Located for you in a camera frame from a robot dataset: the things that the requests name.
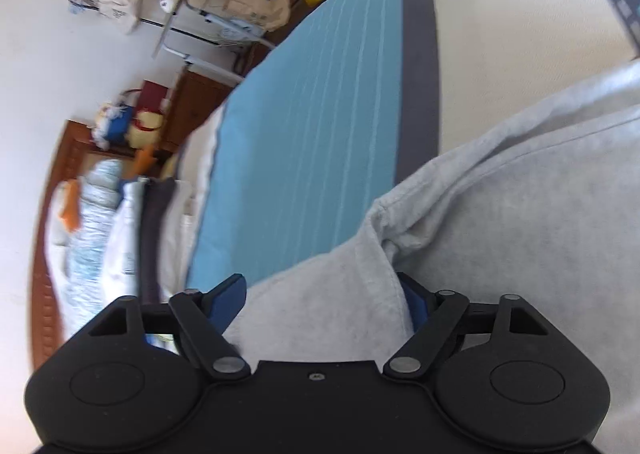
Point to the dark red gift bag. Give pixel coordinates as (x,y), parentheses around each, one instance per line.
(152,96)

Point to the wooden headboard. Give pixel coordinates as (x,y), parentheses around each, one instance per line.
(42,284)

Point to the light grey fleece sweatshirt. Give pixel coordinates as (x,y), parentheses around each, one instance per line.
(500,214)

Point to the light blue quilted blanket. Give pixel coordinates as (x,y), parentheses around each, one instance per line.
(95,244)

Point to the white tote bag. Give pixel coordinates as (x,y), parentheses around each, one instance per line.
(120,8)

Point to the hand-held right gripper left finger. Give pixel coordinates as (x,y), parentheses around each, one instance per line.
(227,301)

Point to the dark brown folded garment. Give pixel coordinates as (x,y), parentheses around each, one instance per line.
(152,244)

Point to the wooden nightstand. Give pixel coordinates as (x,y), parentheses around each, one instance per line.
(200,103)

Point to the cream gift bag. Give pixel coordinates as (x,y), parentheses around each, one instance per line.
(145,128)

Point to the stuffed toys bundle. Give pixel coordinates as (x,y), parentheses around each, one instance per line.
(112,126)

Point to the white blue plastic bag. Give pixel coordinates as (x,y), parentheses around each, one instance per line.
(237,31)

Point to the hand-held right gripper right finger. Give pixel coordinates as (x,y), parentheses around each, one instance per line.
(417,306)

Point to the cream waffle folded garment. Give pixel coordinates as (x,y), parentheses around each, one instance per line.
(180,234)

